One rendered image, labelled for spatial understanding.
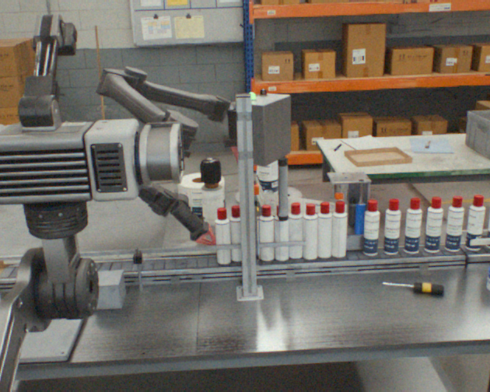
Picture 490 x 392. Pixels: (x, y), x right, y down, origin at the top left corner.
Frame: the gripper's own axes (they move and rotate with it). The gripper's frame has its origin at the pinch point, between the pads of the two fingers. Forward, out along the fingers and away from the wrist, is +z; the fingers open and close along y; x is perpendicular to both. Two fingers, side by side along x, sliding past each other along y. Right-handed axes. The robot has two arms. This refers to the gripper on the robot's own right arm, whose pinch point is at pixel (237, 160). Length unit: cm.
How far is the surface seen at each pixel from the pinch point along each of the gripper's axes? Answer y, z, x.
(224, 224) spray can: 6.8, 14.9, 22.8
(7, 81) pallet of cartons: 174, 12, -283
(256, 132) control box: -4.1, -20.5, 35.9
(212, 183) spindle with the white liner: 9.8, 10.0, -4.8
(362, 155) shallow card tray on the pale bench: -83, 42, -120
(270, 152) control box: -8.2, -13.6, 35.1
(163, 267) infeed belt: 29.0, 30.6, 21.3
